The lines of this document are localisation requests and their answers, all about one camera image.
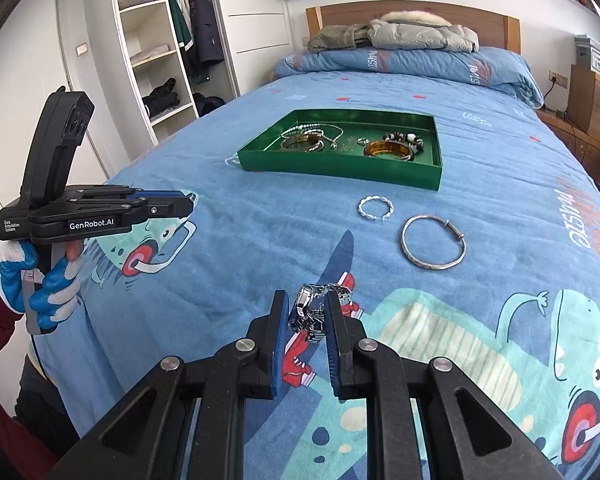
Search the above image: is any dark brown bangle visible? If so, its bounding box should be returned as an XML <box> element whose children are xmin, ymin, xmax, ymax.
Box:
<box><xmin>280</xmin><ymin>135</ymin><xmax>326</xmax><ymax>153</ymax></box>

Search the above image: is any hanging dark jacket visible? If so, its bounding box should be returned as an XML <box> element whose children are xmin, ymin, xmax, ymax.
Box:
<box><xmin>180</xmin><ymin>0</ymin><xmax>226</xmax><ymax>66</ymax></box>

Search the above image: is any folded white clothing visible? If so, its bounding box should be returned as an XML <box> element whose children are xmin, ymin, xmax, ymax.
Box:
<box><xmin>132</xmin><ymin>46</ymin><xmax>173</xmax><ymax>63</ymax></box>

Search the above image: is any plain silver bangle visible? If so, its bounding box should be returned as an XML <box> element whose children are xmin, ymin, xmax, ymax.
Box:
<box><xmin>401</xmin><ymin>215</ymin><xmax>467</xmax><ymax>271</ymax></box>

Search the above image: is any black backpack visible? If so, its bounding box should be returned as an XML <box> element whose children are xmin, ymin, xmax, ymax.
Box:
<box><xmin>192</xmin><ymin>92</ymin><xmax>226</xmax><ymax>116</ymax></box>

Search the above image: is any person's left hand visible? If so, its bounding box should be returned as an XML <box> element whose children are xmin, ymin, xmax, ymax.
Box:
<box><xmin>0</xmin><ymin>240</ymin><xmax>86</xmax><ymax>335</ymax></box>

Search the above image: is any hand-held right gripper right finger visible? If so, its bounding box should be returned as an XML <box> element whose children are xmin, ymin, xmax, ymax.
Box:
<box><xmin>325</xmin><ymin>290</ymin><xmax>566</xmax><ymax>480</ymax></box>

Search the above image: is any blue printed bedsheet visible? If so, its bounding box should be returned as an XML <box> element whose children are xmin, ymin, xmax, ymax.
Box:
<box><xmin>30</xmin><ymin>72</ymin><xmax>600</xmax><ymax>480</ymax></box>

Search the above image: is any grey puffer jacket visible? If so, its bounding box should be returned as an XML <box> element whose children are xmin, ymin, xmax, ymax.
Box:
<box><xmin>306</xmin><ymin>4</ymin><xmax>521</xmax><ymax>56</ymax></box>
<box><xmin>367</xmin><ymin>10</ymin><xmax>480</xmax><ymax>53</ymax></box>

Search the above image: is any wooden dresser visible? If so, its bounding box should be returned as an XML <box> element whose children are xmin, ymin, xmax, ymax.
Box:
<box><xmin>566</xmin><ymin>64</ymin><xmax>600</xmax><ymax>133</ymax></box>

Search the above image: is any silver bead necklace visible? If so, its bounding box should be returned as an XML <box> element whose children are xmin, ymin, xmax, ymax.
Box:
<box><xmin>281</xmin><ymin>124</ymin><xmax>343</xmax><ymax>150</ymax></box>

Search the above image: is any olive fleece jacket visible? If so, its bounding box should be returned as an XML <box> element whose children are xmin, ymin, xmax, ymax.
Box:
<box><xmin>307</xmin><ymin>24</ymin><xmax>376</xmax><ymax>53</ymax></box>

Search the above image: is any orange bangle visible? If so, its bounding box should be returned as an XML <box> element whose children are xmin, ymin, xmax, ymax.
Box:
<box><xmin>364</xmin><ymin>141</ymin><xmax>415</xmax><ymax>161</ymax></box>

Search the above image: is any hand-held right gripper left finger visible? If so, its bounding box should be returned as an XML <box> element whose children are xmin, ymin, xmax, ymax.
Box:
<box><xmin>45</xmin><ymin>289</ymin><xmax>288</xmax><ymax>480</ymax></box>

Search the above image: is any silver wristwatch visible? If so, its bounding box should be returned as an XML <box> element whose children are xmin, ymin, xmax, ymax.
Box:
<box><xmin>287</xmin><ymin>282</ymin><xmax>337</xmax><ymax>343</ymax></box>

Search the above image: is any blue pillow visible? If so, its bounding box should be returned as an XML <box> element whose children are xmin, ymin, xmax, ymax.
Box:
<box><xmin>271</xmin><ymin>46</ymin><xmax>545</xmax><ymax>108</ymax></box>

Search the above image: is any person's red clothing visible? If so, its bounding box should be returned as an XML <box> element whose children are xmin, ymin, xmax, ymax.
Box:
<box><xmin>0</xmin><ymin>375</ymin><xmax>56</xmax><ymax>480</ymax></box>

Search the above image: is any dark cloth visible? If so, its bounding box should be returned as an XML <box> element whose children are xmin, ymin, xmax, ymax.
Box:
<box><xmin>15</xmin><ymin>355</ymin><xmax>81</xmax><ymax>461</ymax></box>

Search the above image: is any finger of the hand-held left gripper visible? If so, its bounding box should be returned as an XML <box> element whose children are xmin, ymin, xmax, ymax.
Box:
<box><xmin>122</xmin><ymin>187</ymin><xmax>197</xmax><ymax>223</ymax></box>

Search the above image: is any white wardrobe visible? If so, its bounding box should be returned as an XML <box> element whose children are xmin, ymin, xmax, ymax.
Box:
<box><xmin>110</xmin><ymin>0</ymin><xmax>291</xmax><ymax>136</ymax></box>

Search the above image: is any dark bead bracelet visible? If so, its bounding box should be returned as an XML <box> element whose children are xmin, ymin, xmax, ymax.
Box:
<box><xmin>382</xmin><ymin>131</ymin><xmax>425</xmax><ymax>153</ymax></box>

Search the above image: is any white printer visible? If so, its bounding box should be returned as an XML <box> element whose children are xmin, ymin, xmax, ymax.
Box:
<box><xmin>574</xmin><ymin>34</ymin><xmax>600</xmax><ymax>86</ymax></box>

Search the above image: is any low wooden nightstand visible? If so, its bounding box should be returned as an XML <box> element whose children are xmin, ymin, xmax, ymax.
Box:
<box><xmin>537</xmin><ymin>107</ymin><xmax>600</xmax><ymax>211</ymax></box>

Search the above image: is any green tray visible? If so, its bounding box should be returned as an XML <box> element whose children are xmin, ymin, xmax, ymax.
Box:
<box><xmin>237</xmin><ymin>109</ymin><xmax>443</xmax><ymax>192</ymax></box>

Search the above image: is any hanging green white garment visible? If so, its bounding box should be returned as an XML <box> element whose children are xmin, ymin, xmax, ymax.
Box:
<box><xmin>166</xmin><ymin>0</ymin><xmax>196</xmax><ymax>86</ymax></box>

